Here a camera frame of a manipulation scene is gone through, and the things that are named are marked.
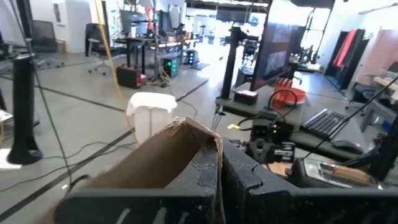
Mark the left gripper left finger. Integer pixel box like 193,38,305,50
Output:
54,139,223,224

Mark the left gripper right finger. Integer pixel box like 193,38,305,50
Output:
222,138,398,224

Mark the blue cereal box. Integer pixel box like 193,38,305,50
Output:
40,116,224,224

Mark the brown bread slice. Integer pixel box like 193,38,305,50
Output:
320,163,374,186

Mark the black and chrome toaster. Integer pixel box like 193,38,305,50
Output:
287,157,382,189

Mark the grey desk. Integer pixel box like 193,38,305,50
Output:
214,80,368,162

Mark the black keyboard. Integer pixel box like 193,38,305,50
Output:
300,108,349,141

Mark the red plastic bowl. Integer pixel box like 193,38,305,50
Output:
272,77,307,110

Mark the small black box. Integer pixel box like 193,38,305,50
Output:
233,90,259,106

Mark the black computer mouse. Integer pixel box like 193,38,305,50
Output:
331,139,364,156

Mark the white trash can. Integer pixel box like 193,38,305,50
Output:
126,91,178,146

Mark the black monitor stand pole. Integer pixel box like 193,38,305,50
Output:
219,26,246,100

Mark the black computer monitor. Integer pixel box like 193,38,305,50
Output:
250,0,307,91

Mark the red black toolbox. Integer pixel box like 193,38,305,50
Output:
116,64,147,90

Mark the computer tower with green lights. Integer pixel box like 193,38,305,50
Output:
161,57,180,78

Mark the white paper sheet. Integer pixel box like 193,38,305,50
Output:
0,148,22,171

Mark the black background desk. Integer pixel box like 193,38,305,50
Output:
114,37,187,75

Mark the black office chair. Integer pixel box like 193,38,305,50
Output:
84,23,121,75
30,20,65,68

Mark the black floor cable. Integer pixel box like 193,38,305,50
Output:
0,141,137,192

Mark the yellow cable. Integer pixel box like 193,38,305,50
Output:
93,0,139,146

